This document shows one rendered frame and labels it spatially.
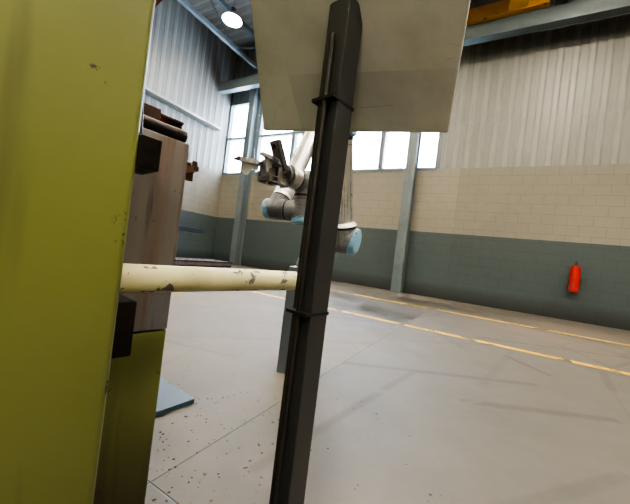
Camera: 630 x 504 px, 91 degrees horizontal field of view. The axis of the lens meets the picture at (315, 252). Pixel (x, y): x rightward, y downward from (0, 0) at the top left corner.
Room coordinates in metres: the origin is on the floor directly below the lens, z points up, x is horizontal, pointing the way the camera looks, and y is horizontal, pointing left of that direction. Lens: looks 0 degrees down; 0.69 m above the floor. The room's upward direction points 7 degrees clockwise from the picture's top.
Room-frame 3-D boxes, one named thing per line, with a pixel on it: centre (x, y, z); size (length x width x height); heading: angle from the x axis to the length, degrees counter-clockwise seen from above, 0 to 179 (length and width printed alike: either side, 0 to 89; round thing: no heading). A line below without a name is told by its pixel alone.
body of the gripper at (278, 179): (1.15, 0.18, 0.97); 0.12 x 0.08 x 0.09; 139
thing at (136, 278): (0.62, 0.15, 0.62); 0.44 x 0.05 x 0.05; 139
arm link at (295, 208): (1.29, 0.08, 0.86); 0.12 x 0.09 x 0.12; 65
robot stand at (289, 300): (1.83, 0.01, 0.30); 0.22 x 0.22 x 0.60; 81
